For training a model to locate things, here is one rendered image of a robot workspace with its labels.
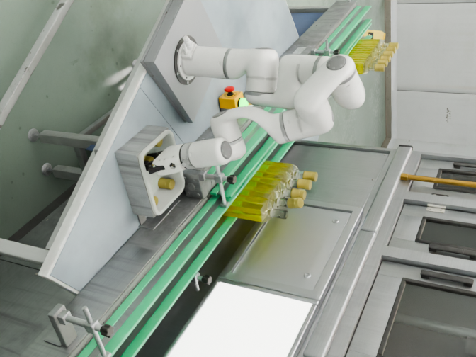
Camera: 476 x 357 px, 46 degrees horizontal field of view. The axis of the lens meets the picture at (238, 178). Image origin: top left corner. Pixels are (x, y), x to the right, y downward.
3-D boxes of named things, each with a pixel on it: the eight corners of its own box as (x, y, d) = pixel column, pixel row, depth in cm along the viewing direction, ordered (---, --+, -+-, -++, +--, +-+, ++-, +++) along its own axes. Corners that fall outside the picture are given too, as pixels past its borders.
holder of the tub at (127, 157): (137, 227, 174) (158, 231, 171) (114, 152, 160) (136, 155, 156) (166, 197, 187) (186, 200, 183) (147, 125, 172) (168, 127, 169)
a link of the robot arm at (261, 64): (237, 45, 176) (285, 49, 169) (234, 88, 179) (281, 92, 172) (224, 44, 167) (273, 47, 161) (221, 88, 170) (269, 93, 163)
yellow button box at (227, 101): (219, 114, 212) (237, 115, 209) (217, 96, 208) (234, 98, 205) (228, 106, 217) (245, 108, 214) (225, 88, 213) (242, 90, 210)
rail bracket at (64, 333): (46, 346, 140) (117, 370, 130) (23, 298, 131) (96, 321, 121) (59, 332, 144) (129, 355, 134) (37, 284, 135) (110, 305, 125)
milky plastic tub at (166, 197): (134, 214, 171) (157, 219, 167) (115, 152, 159) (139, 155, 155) (164, 184, 184) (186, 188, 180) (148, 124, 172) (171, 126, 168)
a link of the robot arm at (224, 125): (294, 135, 157) (227, 152, 164) (280, 92, 153) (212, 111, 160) (290, 146, 149) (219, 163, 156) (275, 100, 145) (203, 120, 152)
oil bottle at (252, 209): (212, 214, 190) (270, 224, 180) (210, 201, 187) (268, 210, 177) (220, 205, 194) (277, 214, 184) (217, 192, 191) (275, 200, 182)
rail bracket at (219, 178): (204, 205, 183) (238, 210, 177) (194, 161, 174) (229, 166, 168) (208, 200, 185) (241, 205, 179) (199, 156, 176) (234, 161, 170)
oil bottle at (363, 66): (326, 73, 277) (382, 75, 264) (325, 62, 274) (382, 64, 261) (329, 69, 281) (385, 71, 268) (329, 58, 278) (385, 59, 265)
